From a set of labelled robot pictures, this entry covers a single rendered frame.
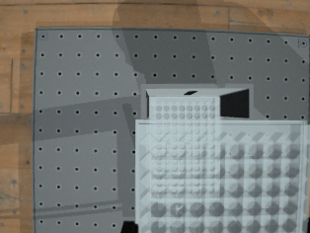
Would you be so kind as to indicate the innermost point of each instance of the grey base plate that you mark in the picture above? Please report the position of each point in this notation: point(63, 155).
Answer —
point(87, 96)

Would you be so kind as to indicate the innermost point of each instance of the white well plate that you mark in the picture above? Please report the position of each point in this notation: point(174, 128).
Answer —
point(184, 107)
point(257, 176)

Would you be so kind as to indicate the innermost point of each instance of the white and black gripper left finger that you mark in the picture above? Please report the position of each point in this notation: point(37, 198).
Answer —
point(129, 227)

